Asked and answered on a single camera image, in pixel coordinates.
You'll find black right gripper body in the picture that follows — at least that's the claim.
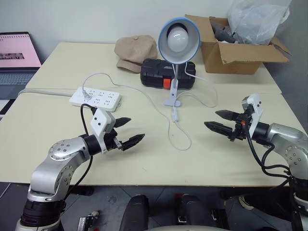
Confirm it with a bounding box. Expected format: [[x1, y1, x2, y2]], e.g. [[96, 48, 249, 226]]
[[228, 105, 254, 142]]

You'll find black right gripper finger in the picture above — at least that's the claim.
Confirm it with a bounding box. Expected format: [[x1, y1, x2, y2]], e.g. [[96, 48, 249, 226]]
[[204, 121, 234, 138], [215, 109, 238, 121]]

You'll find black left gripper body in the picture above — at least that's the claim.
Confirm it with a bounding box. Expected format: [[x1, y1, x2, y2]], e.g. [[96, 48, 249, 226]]
[[103, 119, 124, 152]]

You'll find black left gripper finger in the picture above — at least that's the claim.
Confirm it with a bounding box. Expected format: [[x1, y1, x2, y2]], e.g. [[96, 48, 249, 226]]
[[121, 133, 146, 152], [115, 117, 132, 128]]

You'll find blue white clamp desk lamp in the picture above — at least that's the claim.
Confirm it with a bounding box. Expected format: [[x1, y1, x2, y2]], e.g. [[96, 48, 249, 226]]
[[157, 16, 201, 107]]

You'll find white power strip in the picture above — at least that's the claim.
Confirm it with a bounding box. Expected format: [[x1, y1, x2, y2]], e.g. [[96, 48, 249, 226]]
[[69, 87, 123, 113]]

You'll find brown cardboard box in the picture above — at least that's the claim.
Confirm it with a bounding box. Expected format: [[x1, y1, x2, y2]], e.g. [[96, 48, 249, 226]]
[[184, 14, 293, 75]]

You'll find black tool case red latch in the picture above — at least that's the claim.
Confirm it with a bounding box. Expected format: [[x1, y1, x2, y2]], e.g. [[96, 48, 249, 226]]
[[140, 58, 197, 90]]

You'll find dark rounded shape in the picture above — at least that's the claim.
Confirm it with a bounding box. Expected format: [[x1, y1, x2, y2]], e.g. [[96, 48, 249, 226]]
[[179, 193, 218, 231], [119, 194, 150, 231]]

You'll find beige newsboy cap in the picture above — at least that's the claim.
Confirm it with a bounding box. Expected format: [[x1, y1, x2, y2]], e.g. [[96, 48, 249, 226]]
[[114, 35, 158, 74]]

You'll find white shoe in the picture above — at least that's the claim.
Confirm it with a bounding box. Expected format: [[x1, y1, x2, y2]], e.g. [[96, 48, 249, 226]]
[[239, 194, 254, 210]]

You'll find dark grey item in box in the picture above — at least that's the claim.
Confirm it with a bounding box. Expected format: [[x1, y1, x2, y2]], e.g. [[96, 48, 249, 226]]
[[211, 22, 238, 44]]

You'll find white light bulb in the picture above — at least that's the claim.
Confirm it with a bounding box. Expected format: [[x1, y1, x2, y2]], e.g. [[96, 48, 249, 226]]
[[167, 23, 190, 52]]

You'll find clear plastic bag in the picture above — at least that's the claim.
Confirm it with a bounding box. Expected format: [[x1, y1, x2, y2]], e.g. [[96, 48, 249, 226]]
[[227, 0, 291, 46]]

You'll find open grey laptop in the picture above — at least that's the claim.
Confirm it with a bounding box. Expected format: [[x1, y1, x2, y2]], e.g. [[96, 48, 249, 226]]
[[0, 31, 43, 100]]

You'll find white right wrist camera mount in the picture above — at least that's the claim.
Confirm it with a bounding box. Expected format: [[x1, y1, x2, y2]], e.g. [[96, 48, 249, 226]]
[[241, 93, 263, 141]]

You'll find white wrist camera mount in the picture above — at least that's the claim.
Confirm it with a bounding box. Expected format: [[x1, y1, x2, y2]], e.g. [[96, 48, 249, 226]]
[[90, 108, 116, 154], [241, 93, 263, 141]]

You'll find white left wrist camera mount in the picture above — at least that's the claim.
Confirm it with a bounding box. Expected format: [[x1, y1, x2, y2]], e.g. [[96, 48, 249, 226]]
[[90, 108, 116, 154]]

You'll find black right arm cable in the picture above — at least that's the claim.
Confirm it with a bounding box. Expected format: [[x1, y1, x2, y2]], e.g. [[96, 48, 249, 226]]
[[245, 136, 297, 188]]

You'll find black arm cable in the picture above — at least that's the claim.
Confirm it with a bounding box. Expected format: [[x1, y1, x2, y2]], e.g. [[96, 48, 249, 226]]
[[245, 136, 297, 188], [64, 103, 97, 194]]

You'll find white lamp cord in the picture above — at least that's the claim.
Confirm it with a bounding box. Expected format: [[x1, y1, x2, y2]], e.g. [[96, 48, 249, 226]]
[[82, 63, 218, 152]]

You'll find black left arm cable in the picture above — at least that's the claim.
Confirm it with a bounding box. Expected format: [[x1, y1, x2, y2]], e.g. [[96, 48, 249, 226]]
[[64, 103, 97, 194]]

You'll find grey power strip cable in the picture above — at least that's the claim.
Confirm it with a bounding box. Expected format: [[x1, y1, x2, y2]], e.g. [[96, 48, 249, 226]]
[[17, 88, 78, 97]]

